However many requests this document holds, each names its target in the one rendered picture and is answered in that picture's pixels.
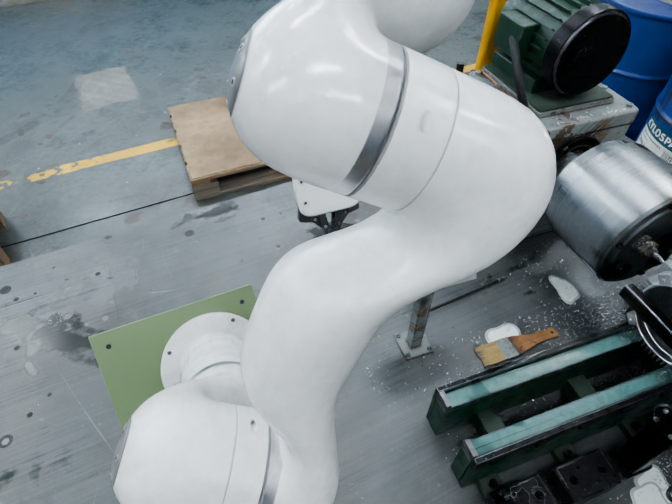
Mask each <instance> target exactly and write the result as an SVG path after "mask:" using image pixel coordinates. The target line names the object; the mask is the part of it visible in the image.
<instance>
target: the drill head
mask: <svg viewBox="0 0 672 504"><path fill-rule="evenodd" d="M544 212H545V214H546V216H547V222H548V225H549V226H550V228H551V229H552V230H553V231H554V232H555V233H556V234H557V235H558V236H559V237H560V238H561V239H562V241H563V242H564V243H565V244H566V245H567V246H568V247H569V248H570V249H571V250H572V251H573V252H574V253H575V254H576V255H577V256H578V258H579V259H580V260H581V261H582V262H583V263H584V264H585V265H586V266H587V267H588V268H589V269H590V270H591V271H592V272H593V273H594V275H595V276H596V277H597V278H598V279H600V280H602V281H607V282H616V281H622V280H625V279H629V278H631V277H634V276H636V275H640V276H643V275H644V274H645V271H647V270H649V269H650V268H652V267H655V266H658V265H660V264H661V263H659V262H658V261H657V260H656V259H654V258H653V257H652V254H654V253H658V254H659V255H660V256H661V257H662V258H663V261H666V260H667V259H668V257H669V256H670V255H672V166H671V165H670V164H669V163H667V162H666V161H664V160H663V159H662V158H660V157H659V156H658V155H656V154H655V153H654V152H652V151H651V150H649V149H648V148H647V147H645V146H644V145H642V144H639V143H629V142H627V141H624V140H612V141H608V142H605V143H602V144H599V145H597V146H595V147H593V148H591V149H589V148H588V147H580V148H577V149H574V150H572V151H571V152H569V153H567V154H566V155H565V156H564V157H562V158H561V159H560V160H559V161H558V162H557V164H556V181H555V185H554V189H553V193H552V196H551V199H550V201H549V203H548V205H547V207H546V209H545V211H544Z"/></svg>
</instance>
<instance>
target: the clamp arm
mask: <svg viewBox="0 0 672 504"><path fill-rule="evenodd" d="M619 295H620V296H621V297H622V298H623V299H624V300H625V301H626V302H627V304H628V305H629V306H630V307H631V308H632V309H633V310H634V311H635V312H636V313H637V314H638V315H639V316H640V317H641V318H642V319H643V320H644V321H645V322H646V324H647V325H648V326H649V327H650V328H651V329H652V330H653V331H654V332H655V333H656V334H657V335H658V336H659V337H660V338H661V339H662V340H663V341H664V342H665V343H666V345H667V346H668V347H669V348H670V349H671V350H672V321H671V320H670V319H669V318H668V317H667V316H666V315H665V314H664V313H663V312H662V311H661V310H660V309H659V308H658V307H657V306H656V305H655V304H654V303H653V302H652V301H651V300H650V299H649V298H648V297H647V296H646V295H645V293H644V292H643V291H642V290H641V289H639V288H638V287H637V286H636V285H635V284H634V283H629V284H626V285H625V286H624V287H623V288H622V290H621V291H620V292H619Z"/></svg>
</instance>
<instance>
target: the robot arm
mask: <svg viewBox="0 0 672 504"><path fill-rule="evenodd" d="M474 2H475V0H282V1H281V2H279V3H278V4H276V5H275V6H274V7H272V8H271V9H270V10H268V11H267V12H266V13H265V14H264V15H263V16H262V17H261V18H260V19H259V20H258V21H257V22H256V23H255V24H254V25H253V26H252V28H251V29H250V30H249V32H248V33H247V34H246V35H245V36H244V37H243V38H242V40H241V42H240V43H241V44H240V46H239V48H238V50H237V52H236V54H235V58H234V61H233V63H232V66H231V69H230V73H229V78H228V86H227V99H226V104H227V109H229V114H230V118H231V121H232V124H233V126H234V129H235V131H236V133H237V134H238V136H239V138H240V139H241V141H242V143H243V144H244V145H245V146H246V148H247V149H248V150H249V151H250V152H251V153H252V154H253V155H254V156H255V157H256V158H258V159H259V160H260V161H262V162H263V163H264V164H266V165H267V166H269V167H271V168H272V169H274V170H276V171H278V172H280V173H282V174H284V175H287V176H289V177H291V178H292V181H293V190H294V197H295V203H296V206H297V209H298V220H299V221H300V222H301V223H310V222H313V223H315V224H316V225H318V226H320V227H321V228H322V232H323V236H320V237H317V238H314V239H311V240H308V241H306V242H304V243H302V244H300V245H298V246H296V247H294V248H293V249H292V250H290V251H289V252H287V253H286V254H285V255H284V256H283V257H282V258H281V259H280V260H279V261H278V262H277V263H276V264H275V266H274V267H273V269H272V270H271V272H270V273H269V275H268V277H267V279H266V281H265V283H264V285H263V287H262V289H261V292H260V294H259V296H258V299H257V301H256V304H255V306H254V309H253V311H252V314H251V316H250V319H249V321H248V320H247V319H245V318H243V317H241V316H239V315H235V314H232V313H227V312H211V313H206V314H202V315H199V316H197V317H194V318H192V319H191V320H189V321H187V322H186V323H184V324H183V325H182V326H181V327H179V328H178V329H177V330H176V331H175V333H174V334H173V335H172V336H171V337H170V339H169V341H168V343H167V344H166V346H165V349H164V352H163V355H162V360H161V378H162V382H163V385H164V388H165V389H164V390H162V391H160V392H158V393H157V394H155V395H153V396H152V397H151V398H149V399H148V400H146V401H145V402H144V403H143V404H142V405H141V406H140V407H139V408H138V409H137V410H136V411H135V412H134V414H133V415H132V416H131V417H130V419H129V420H128V422H127V423H126V424H125V426H124V428H123V431H122V433H121V435H120V438H119V440H118V443H117V446H116V449H115V452H114V456H113V461H112V469H111V473H110V478H111V481H112V485H113V489H114V493H115V495H116V497H117V499H118V501H119V502H120V504H333V502H334V499H335V497H336V493H337V489H338V481H339V472H340V470H339V459H338V448H337V441H336V433H335V424H334V417H335V407H336V402H337V399H338V396H339V393H340V391H341V389H342V386H343V384H344V383H345V381H346V379H347V377H348V376H349V374H350V373H351V371H352V369H353V368H354V366H355V365H356V363H357V361H358V360H359V358H360V356H361V355H362V353H363V351H364V350H365V348H366V347H367V345H368V343H369V342H370V340H371V339H372V337H373V336H374V334H375V333H376V331H377V330H378V329H379V327H380V326H381V325H382V324H383V323H384V322H385V321H386V320H388V319H389V318H390V317H391V316H392V315H394V314H395V313H396V312H398V311H399V310H401V309H402V308H404V307H406V306H407V305H409V304H411V303H413V302H414V301H416V300H418V299H420V298H422V297H424V296H426V295H428V294H431V293H433V292H435V291H437V290H439V289H441V288H443V287H445V286H448V285H450V284H452V283H455V282H457V281H459V280H462V279H464V278H466V277H468V276H471V275H473V274H475V273H477V272H479V271H481V270H483V269H485V268H487V267H489V266H490V265H492V264H493V263H495V262H496V261H498V260H499V259H501V258H502V257H503V256H505V255H506V254H507V253H508V252H510V251H511V250H512V249H513V248H515V247H516V246H517V245H518V244H519V243H520V242H521V241H522V240H523V239H524V238H525V237H526V236H527V235H528V233H529V232H530V231H531V230H532V229H533V228H534V226H535V225H536V224H537V222H538V221H539V219H540V218H541V216H542V215H543V213H544V211H545V209H546V207H547V205H548V203H549V201H550V199H551V196H552V193H553V189H554V185H555V181H556V154H555V149H554V145H553V143H552V141H551V138H550V136H549V134H548V131H547V129H546V128H545V126H544V125H543V123H542V122H541V121H540V120H539V119H538V118H537V116H536V115H535V114H534V113H533V112H532V111H531V110H530V109H529V108H527V107H526V106H524V105H523V104H522V103H520V102H519V101H517V100H516V99H514V98H512V97H510V96H508V95H507V94H505V93H503V92H501V91H499V90H497V89H495V88H493V87H491V86H489V85H487V84H485V83H483V82H481V81H479V80H477V79H474V78H472V77H470V76H468V75H466V74H464V73H461V72H459V71H457V70H455V69H453V68H451V67H449V66H447V65H445V64H443V63H440V62H438V61H436V60H434V59H432V58H429V57H427V56H425V55H423V54H422V53H424V52H427V51H429V50H431V49H433V48H435V47H437V46H439V45H440V44H442V43H443V42H445V41H446V40H447V39H448V38H449V37H451V36H452V35H453V34H454V33H455V32H456V30H457V29H458V28H459V27H460V26H461V25H462V23H463V22H464V20H465V19H466V18H467V16H468V14H469V13H470V11H471V9H472V7H473V5H474ZM359 201H362V202H365V203H368V204H371V205H374V206H377V207H380V208H382V209H381V210H380V211H379V212H377V213H376V214H374V215H372V216H371V217H369V218H367V219H365V220H363V221H362V222H360V223H357V224H355V225H352V226H350V227H347V228H344V229H341V226H342V224H343V221H344V219H345V218H346V216H347V215H348V213H351V212H353V211H355V210H357V209H358V208H359V204H358V202H359ZM330 212H331V220H332V221H331V224H329V223H328V220H327V217H326V213H330Z"/></svg>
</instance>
